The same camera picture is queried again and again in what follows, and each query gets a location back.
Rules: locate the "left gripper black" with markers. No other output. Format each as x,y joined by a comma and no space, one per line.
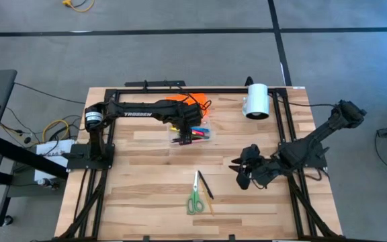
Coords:
188,116

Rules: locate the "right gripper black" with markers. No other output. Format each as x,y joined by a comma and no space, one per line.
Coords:
257,168

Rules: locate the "yellow marker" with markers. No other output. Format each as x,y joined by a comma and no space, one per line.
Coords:
175,128

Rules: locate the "green marker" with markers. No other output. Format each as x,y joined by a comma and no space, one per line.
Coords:
203,136

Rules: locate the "blue pen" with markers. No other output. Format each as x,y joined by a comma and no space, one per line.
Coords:
202,129

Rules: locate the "black pen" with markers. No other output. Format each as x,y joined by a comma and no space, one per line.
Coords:
205,185

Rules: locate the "clear box with orange lid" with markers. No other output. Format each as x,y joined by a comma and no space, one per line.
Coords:
197,97

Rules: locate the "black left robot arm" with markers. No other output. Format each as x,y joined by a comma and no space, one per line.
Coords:
136,112

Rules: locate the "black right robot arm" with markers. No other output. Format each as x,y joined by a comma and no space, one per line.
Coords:
321,132

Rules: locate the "white box with black print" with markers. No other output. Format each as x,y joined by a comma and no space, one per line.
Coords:
52,158

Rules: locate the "black mounting bar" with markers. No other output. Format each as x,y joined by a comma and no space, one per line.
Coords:
160,83

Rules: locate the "white cylindrical lamp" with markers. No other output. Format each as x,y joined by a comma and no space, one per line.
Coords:
257,99

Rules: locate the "black aluminium frame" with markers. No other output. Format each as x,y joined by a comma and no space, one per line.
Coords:
213,90

